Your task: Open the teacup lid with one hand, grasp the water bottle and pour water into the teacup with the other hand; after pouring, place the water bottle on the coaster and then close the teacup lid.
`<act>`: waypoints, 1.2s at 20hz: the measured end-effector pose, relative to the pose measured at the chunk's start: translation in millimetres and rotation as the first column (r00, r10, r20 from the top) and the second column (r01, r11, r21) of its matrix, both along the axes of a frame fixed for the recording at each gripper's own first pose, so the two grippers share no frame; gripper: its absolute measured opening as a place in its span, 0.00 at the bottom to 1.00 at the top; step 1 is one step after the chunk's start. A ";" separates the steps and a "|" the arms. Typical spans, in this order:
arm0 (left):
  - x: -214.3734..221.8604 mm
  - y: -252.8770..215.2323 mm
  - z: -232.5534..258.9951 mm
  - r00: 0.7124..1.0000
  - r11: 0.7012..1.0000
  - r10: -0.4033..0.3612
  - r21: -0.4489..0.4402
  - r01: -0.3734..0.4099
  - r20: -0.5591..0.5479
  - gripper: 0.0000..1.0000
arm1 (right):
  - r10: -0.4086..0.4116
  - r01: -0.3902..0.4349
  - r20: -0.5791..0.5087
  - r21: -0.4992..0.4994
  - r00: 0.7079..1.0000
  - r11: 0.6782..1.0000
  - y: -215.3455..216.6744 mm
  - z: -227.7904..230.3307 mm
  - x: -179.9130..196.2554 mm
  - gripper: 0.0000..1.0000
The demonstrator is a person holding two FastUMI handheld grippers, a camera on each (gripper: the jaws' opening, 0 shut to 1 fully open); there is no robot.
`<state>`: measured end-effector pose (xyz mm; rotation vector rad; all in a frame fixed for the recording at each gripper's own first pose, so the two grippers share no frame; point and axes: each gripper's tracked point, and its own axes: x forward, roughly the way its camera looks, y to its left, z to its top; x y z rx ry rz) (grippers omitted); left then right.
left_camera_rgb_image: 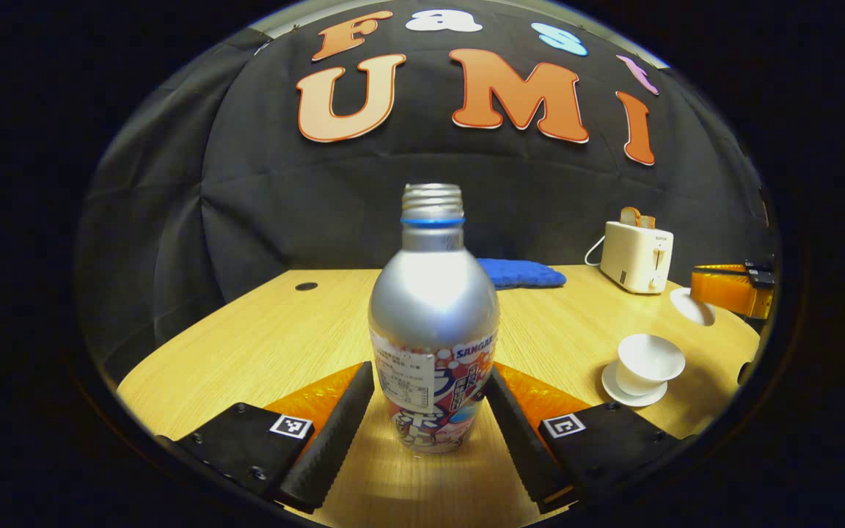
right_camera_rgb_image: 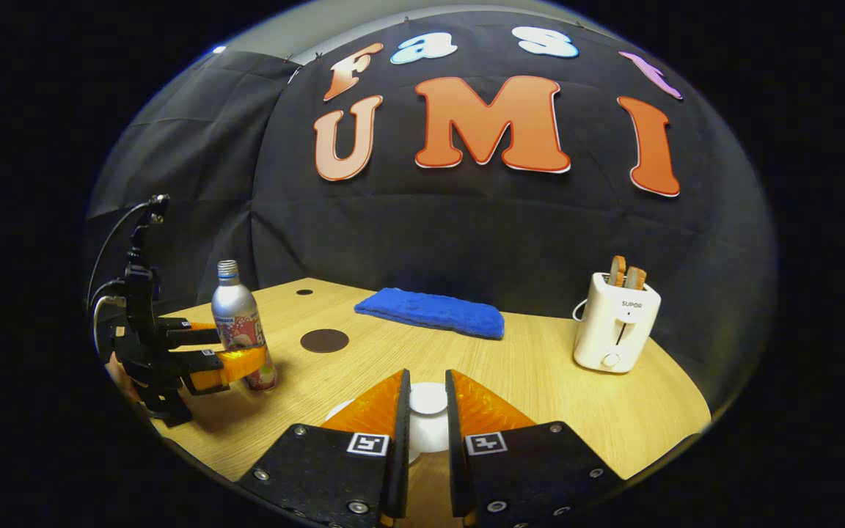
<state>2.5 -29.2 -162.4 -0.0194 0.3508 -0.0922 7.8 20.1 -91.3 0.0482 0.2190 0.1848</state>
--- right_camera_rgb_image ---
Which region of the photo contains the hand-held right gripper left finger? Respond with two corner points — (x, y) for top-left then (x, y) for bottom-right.
(235, 368), (412, 528)

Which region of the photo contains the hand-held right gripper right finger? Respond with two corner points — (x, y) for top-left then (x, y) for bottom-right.
(445, 368), (625, 528)

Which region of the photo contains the silver water bottle printed label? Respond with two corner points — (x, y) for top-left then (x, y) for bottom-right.
(211, 260), (278, 392)

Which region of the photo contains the dark round coaster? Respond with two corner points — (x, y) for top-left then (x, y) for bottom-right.
(300, 329), (350, 354)

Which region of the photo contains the blue towel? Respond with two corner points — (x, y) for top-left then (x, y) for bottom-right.
(354, 287), (505, 340)

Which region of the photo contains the white toaster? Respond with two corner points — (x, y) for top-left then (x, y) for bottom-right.
(573, 272), (662, 374)

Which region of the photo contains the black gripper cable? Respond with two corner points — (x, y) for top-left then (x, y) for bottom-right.
(87, 199), (170, 345)

